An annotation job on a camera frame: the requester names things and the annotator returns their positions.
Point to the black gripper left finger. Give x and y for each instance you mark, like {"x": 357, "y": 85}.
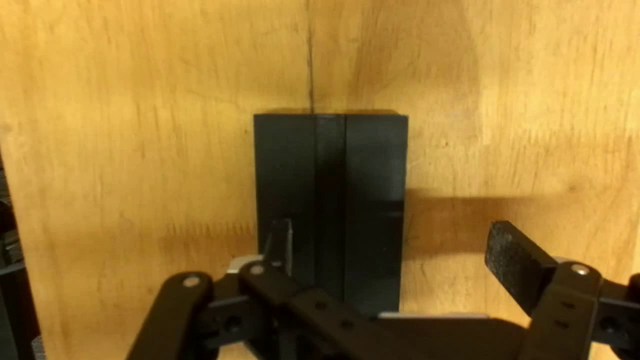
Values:
{"x": 192, "y": 312}

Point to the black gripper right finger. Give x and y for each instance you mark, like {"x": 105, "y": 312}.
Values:
{"x": 567, "y": 307}

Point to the wide black grooved block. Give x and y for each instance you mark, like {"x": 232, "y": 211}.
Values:
{"x": 372, "y": 200}

